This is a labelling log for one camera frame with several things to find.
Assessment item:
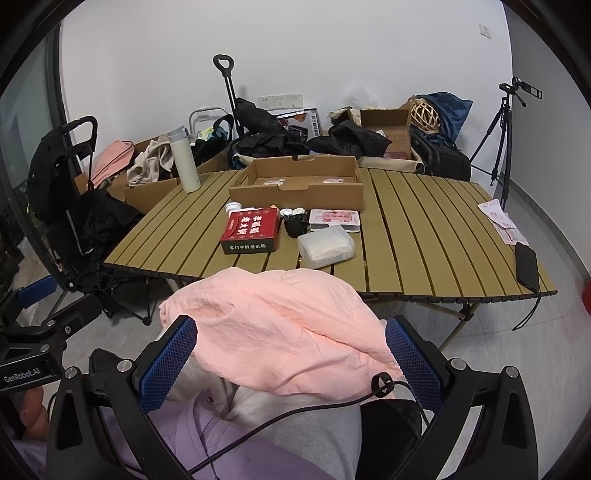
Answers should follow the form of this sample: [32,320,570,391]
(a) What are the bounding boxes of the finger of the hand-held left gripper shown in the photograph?
[0,274,57,324]
[33,294,103,343]

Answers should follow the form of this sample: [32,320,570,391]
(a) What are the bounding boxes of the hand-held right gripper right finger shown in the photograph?
[385,315,539,480]

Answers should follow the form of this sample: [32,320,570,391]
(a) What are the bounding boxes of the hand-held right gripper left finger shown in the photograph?
[45,315,199,480]

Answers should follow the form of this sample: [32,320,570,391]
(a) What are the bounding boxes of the clear plastic container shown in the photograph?
[297,227,356,270]

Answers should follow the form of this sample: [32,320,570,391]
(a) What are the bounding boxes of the red and green carton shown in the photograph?
[220,208,281,254]

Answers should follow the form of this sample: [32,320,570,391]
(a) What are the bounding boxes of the pink printed packet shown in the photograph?
[308,209,361,234]

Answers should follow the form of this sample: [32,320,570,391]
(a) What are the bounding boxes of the black cloth bundle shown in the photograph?
[283,215,309,239]

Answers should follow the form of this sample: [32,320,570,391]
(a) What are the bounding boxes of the shallow cardboard tray box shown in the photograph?
[229,156,365,214]

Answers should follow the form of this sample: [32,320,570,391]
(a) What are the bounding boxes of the person's left hand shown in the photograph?
[18,388,49,439]

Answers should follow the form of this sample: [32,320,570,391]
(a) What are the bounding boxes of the person's lavender sweatshirt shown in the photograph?
[104,383,324,480]

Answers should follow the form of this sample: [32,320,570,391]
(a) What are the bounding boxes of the pink jacket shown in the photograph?
[159,268,407,402]

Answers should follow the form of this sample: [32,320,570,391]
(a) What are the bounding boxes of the dark glass door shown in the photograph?
[0,25,70,296]

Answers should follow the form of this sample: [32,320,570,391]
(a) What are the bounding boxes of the large open cardboard box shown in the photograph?
[74,138,241,214]

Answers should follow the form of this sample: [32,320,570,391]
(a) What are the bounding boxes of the black phone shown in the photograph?
[514,242,540,293]

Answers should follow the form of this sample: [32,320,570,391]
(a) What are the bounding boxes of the pink cloth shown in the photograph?
[89,140,135,186]

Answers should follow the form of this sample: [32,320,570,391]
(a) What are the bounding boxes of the pink paper packets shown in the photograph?
[477,199,530,246]

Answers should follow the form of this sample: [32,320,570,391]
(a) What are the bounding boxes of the beige cloth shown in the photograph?
[127,135,179,187]

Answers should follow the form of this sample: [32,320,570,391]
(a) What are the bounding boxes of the white thermos bottle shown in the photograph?
[167,127,202,193]

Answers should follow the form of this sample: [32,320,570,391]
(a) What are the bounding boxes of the cream canvas bag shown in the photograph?
[359,154,426,175]

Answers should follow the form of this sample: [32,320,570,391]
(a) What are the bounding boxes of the black backpack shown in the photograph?
[410,130,472,182]

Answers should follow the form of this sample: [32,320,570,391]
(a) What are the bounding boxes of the cardboard box with red print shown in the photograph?
[359,109,414,160]

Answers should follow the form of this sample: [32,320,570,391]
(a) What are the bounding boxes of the black clothing pile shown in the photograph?
[229,98,324,162]

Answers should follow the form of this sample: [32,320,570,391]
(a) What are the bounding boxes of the woven rattan ball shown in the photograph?
[409,97,444,135]

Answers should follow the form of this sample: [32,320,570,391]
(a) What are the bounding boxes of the blue bag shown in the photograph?
[421,92,473,145]

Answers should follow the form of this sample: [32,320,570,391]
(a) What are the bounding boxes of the beige tote bag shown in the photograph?
[327,106,366,126]

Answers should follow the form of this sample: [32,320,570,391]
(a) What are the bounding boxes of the printed appliance box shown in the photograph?
[272,106,321,140]

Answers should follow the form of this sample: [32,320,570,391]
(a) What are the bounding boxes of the black phone cable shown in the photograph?
[512,290,544,332]

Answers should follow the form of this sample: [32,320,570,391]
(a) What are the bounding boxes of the white metal stool frame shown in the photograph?
[189,106,228,139]

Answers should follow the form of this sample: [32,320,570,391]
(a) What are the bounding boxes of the black camera tripod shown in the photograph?
[469,78,544,209]

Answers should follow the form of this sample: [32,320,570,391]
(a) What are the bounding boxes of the black trolley handle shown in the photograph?
[213,54,246,139]

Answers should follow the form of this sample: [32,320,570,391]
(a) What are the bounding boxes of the white wall outlet strip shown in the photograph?
[258,93,304,110]

